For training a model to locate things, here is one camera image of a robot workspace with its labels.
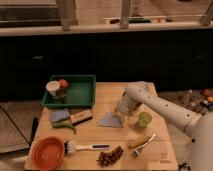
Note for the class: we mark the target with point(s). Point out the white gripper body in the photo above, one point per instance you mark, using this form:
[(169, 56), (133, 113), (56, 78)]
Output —
[(126, 105)]

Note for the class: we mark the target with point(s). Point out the orange bowl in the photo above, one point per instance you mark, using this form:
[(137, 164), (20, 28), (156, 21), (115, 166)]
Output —
[(48, 153)]

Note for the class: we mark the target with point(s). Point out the yellow banana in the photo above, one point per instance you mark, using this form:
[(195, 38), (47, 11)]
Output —
[(139, 141)]

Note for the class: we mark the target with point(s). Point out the wooden block brush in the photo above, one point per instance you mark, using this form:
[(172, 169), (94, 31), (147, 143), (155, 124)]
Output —
[(81, 117)]

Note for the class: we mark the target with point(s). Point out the white cup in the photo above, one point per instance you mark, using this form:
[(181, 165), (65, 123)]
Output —
[(52, 87)]

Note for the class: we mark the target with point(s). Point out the bunch of red grapes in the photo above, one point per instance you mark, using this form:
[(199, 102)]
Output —
[(109, 158)]

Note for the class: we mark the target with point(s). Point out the green plastic tray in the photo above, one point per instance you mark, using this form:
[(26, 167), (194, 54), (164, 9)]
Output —
[(80, 93)]

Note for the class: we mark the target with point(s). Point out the grey-blue towel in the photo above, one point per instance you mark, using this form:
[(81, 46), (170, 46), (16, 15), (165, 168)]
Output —
[(110, 120)]

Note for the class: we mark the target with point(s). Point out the dark small cup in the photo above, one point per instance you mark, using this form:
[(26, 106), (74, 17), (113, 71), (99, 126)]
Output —
[(60, 94)]

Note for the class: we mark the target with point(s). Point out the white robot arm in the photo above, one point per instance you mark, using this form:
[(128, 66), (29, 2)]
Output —
[(196, 126)]

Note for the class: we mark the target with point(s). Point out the green pepper toy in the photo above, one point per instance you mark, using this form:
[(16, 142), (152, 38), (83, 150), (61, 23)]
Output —
[(62, 124)]

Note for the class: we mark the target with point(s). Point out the blue sponge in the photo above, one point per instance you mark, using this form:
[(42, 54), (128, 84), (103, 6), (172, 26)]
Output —
[(59, 115)]

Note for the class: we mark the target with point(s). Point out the green plastic cup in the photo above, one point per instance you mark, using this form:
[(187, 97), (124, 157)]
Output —
[(144, 119)]

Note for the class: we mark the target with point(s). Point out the orange ball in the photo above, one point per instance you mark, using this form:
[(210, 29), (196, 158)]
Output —
[(63, 84)]

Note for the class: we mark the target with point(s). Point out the white dish brush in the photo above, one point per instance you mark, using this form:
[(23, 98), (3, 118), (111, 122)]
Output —
[(72, 146)]

